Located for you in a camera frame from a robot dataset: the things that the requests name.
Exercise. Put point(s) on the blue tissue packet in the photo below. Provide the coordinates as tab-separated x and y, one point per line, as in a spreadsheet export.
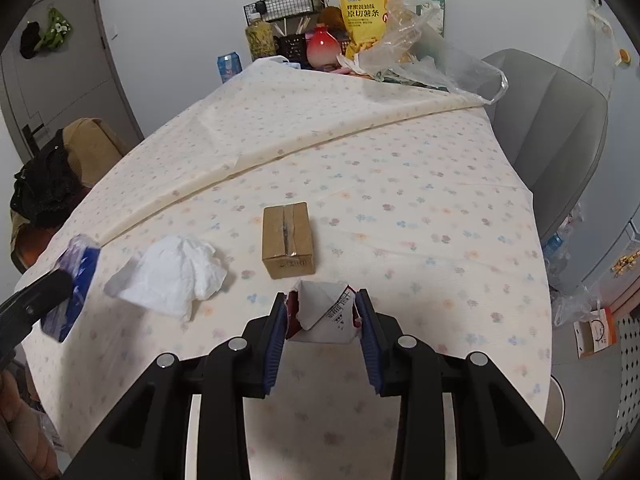
75	280

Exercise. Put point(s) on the white fridge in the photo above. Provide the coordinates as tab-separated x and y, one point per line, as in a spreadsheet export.
617	125

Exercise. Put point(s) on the white hanging bag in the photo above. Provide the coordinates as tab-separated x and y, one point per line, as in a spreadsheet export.
602	27

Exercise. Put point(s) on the gold fridge magnet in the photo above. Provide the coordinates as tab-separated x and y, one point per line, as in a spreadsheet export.
625	263

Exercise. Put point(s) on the blue drink can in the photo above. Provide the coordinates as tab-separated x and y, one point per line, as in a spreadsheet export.
229	67

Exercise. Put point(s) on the orange round magnet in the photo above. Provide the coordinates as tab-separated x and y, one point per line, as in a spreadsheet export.
623	56

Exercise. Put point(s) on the clear plastic floor bag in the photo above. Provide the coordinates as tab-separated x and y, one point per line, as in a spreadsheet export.
575	305

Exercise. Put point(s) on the crumpled white tissue paper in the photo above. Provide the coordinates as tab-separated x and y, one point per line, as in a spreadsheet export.
175	275

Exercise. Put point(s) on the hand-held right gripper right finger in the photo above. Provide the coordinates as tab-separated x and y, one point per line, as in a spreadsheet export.
372	350

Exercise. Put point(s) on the small cardboard box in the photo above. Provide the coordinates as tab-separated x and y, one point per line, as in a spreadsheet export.
289	240

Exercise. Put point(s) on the grey door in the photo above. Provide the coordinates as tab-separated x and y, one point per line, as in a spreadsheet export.
60	85

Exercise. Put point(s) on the black hanging cloth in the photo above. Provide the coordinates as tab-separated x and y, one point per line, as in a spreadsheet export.
30	40

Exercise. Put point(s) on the pink vase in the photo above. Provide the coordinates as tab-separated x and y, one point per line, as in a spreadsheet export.
324	49

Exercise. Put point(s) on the jar with yellow contents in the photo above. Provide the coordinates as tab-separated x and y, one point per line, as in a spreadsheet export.
260	37

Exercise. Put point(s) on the large clear plastic bag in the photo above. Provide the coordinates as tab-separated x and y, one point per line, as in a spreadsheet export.
425	55

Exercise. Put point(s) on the green hanging cloth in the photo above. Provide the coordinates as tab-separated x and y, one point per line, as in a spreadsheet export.
56	30

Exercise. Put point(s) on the plastic bag of bottles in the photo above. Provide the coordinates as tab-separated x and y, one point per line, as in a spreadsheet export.
562	250

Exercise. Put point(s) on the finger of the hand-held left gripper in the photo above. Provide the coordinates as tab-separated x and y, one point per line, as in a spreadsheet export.
35	305

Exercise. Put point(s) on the floral tablecloth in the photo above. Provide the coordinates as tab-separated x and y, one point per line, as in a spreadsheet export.
375	185

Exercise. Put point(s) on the grey upholstered chair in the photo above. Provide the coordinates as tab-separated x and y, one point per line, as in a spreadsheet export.
555	125

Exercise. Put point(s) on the person's left hand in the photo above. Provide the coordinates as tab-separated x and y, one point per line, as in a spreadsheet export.
25	430

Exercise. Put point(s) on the yellow snack bag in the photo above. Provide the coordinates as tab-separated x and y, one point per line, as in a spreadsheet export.
367	15

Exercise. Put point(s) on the white waste bin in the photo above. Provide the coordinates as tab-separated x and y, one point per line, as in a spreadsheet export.
556	405

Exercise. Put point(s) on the orange and white box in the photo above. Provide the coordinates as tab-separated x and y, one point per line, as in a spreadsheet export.
595	332

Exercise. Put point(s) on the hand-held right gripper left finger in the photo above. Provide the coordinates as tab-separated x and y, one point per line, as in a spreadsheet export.
272	350

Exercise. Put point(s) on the red and white carton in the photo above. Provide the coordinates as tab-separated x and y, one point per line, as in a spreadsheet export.
325	320

